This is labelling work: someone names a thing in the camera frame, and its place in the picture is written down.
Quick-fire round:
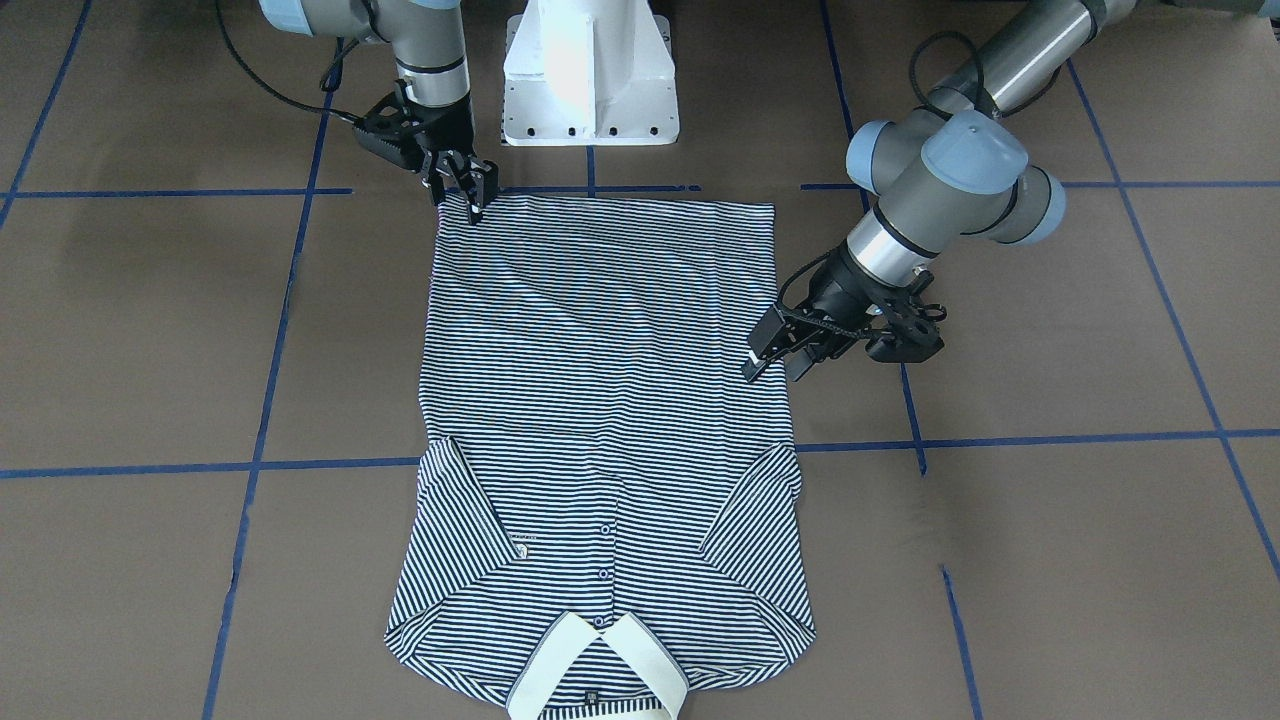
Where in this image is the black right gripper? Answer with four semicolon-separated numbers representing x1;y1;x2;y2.
403;95;500;225

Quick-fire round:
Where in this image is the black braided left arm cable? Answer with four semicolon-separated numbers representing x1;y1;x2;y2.
774;29;1061;322

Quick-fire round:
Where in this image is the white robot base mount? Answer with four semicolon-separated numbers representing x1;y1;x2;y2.
500;1;681;147

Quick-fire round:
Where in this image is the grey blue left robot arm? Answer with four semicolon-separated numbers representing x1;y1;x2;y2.
742;1;1135;382

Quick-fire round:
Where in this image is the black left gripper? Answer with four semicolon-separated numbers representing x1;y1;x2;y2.
741;245;924;383

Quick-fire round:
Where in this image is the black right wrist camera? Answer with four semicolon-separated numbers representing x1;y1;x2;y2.
352;92;428;173

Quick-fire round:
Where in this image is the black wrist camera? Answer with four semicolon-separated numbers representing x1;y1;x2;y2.
352;92;428;173
865;269;948;363

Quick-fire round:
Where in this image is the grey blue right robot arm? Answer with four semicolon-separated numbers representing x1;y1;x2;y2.
259;1;499;225

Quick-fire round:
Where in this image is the navy white striped polo shirt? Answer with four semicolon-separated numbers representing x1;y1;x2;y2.
384;195;817;719

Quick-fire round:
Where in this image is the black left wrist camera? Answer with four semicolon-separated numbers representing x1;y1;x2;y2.
865;269;948;363

